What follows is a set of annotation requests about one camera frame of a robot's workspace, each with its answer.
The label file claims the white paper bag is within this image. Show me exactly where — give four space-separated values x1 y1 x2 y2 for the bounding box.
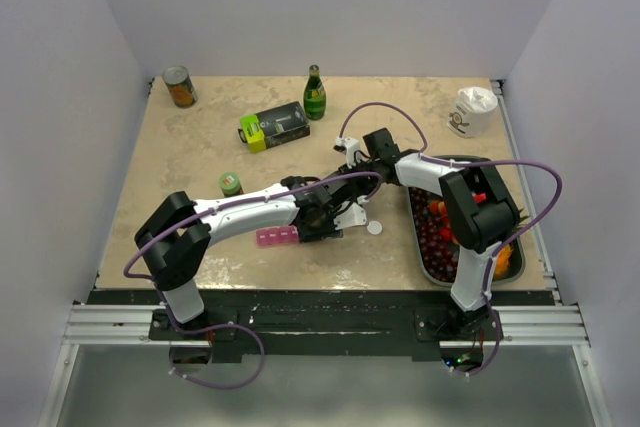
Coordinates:
447 86 498 138

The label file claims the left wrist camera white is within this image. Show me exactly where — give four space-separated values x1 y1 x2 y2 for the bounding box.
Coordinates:
334 196 368 230

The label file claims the green black product box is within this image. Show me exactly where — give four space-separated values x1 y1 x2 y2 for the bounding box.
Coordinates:
238 102 310 153

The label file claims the aluminium frame rail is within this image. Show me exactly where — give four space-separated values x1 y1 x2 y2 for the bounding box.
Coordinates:
63 305 589 346

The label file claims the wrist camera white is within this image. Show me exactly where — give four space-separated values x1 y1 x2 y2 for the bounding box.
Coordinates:
334 196 368 230
334 137 362 168

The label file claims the grey fruit tray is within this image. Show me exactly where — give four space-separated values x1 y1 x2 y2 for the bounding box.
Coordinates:
402 154 526 289

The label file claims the red apples cluster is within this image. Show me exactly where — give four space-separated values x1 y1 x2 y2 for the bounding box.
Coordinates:
427 200 457 243

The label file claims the pink weekly pill organizer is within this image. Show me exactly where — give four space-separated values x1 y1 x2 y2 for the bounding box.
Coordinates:
256 226 300 247

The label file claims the red grape bunch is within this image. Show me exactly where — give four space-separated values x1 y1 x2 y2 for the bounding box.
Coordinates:
409 187 459 284

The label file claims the tin can fruit label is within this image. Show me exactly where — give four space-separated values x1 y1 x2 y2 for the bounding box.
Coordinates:
162 66 197 108

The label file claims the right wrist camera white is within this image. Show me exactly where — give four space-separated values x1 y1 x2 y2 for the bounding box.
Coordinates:
334 137 362 168

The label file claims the purple cable loop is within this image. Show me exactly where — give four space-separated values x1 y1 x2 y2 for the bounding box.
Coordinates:
449 306 503 378
168 322 267 391

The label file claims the white bottle cap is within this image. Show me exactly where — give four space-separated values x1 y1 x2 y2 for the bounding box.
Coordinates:
366 220 383 235

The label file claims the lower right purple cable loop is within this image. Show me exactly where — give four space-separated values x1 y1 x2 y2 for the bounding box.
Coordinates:
449 306 503 378

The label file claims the yellow orange dragon fruit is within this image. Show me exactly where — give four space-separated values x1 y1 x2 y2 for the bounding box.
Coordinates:
494 244 514 280

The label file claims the green glass bottle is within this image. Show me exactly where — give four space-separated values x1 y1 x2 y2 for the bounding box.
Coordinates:
303 64 327 120

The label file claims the green lid small jar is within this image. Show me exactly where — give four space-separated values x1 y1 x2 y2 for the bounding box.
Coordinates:
218 172 244 197

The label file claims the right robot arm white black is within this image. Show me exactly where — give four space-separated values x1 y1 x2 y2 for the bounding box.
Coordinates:
334 129 520 340

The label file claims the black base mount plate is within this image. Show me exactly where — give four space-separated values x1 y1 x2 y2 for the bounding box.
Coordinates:
87 286 556 364

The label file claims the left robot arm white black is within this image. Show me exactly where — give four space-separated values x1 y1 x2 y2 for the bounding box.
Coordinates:
125 175 366 339

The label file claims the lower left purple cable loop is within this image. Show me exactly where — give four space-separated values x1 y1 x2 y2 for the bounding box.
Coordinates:
168 322 267 391

